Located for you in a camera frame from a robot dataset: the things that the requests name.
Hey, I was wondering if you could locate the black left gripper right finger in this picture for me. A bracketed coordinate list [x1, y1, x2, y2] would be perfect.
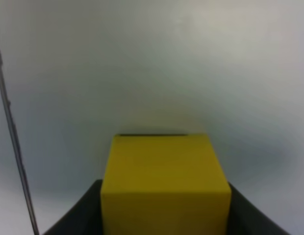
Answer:
[227, 184, 289, 235]

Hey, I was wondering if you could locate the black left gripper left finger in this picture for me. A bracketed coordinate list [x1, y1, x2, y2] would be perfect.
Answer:
[45, 180, 103, 235]

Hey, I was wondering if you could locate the yellow cube block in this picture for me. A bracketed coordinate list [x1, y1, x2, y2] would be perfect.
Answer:
[101, 134, 231, 235]

